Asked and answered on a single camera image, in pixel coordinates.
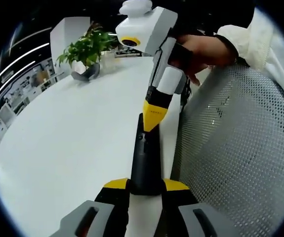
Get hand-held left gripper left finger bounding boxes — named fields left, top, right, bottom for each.
left=49, top=177, right=130, bottom=237

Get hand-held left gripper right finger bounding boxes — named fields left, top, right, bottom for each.
left=156, top=178, right=239, bottom=237

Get black remote control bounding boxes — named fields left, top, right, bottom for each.
left=130, top=112, right=166, bottom=197

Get person's right hand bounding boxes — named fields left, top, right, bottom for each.
left=170, top=34, right=239, bottom=86

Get white translucent container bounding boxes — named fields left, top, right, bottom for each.
left=100, top=51, right=117, bottom=74

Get green potted plant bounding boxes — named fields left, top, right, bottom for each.
left=56, top=22, right=119, bottom=82

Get grey mesh chair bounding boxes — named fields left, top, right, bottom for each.
left=170, top=66, right=284, bottom=237

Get white square pillar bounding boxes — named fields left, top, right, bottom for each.
left=49, top=16, right=91, bottom=81

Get ceiling light strips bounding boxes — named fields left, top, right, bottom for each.
left=0, top=27, right=51, bottom=111

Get black cable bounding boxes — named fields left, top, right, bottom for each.
left=180, top=76, right=193, bottom=113

